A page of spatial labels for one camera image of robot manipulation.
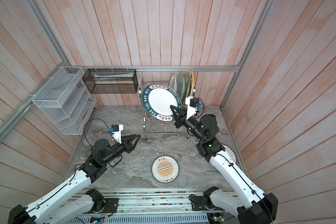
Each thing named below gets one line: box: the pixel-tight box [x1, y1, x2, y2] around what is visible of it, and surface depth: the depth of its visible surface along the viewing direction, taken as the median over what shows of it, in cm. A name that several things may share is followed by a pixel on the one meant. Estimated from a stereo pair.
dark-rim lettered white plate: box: [141, 83, 183, 122], surface depth 62 cm
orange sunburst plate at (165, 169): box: [151, 155, 180, 184], surface depth 87 cm
